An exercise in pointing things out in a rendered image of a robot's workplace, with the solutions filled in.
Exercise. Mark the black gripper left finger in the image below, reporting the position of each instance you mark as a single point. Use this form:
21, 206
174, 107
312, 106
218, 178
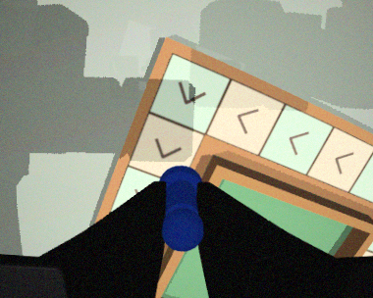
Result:
118, 257

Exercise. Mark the dark blue pawn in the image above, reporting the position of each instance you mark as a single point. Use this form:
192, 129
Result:
183, 227

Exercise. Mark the square board track with arrow squares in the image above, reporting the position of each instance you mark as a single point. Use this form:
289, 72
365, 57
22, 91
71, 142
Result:
211, 145

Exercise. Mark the ring of peach and green arrow squares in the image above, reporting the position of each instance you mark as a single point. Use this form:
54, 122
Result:
193, 100

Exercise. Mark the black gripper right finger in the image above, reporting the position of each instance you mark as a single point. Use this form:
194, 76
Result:
244, 255

